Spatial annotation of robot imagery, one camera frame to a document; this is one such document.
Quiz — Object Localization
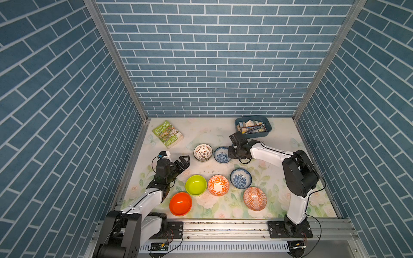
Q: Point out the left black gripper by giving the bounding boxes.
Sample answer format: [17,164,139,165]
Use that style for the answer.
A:
[164,155,189,184]

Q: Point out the blue floral bowl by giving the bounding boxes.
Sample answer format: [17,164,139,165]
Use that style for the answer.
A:
[214,146,232,164]
[230,168,252,190]

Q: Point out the white brown patterned bowl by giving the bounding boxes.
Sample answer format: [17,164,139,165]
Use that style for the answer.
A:
[193,144,213,162]

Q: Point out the lime green bowl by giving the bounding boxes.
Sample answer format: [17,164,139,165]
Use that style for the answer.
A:
[185,175,207,196]

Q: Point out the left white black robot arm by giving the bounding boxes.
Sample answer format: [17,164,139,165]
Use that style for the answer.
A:
[92,151,190,258]

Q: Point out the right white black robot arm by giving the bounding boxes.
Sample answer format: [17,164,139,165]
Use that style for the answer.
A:
[228,132,321,238]

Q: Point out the art supplies in bin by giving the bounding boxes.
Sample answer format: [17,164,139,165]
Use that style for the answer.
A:
[235,120,268,134]

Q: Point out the teal plastic bin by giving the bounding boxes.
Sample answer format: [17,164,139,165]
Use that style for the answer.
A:
[234,116,272,138]

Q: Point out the green cover book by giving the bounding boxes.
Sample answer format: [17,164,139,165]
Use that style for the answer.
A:
[152,120,184,149]

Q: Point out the plain orange bowl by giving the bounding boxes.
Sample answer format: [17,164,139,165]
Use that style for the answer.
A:
[170,192,193,217]

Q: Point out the orange floral bowl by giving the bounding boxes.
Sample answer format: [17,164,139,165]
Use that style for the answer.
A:
[208,175,230,197]

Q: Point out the red geometric patterned bowl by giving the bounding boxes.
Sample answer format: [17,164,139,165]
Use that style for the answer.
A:
[243,187,267,211]

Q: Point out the left green circuit board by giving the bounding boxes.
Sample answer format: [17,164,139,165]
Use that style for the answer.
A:
[148,243,169,253]

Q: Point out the right circuit board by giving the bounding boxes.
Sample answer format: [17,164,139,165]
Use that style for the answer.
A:
[287,241,306,258]

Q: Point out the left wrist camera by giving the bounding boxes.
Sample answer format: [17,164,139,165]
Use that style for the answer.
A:
[158,151,171,160]

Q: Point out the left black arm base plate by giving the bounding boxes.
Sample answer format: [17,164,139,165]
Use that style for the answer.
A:
[150,221,183,241]

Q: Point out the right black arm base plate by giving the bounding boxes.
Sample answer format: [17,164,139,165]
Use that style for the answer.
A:
[267,220,314,239]

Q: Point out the aluminium mounting rail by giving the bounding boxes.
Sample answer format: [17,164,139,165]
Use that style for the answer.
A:
[150,218,360,243]

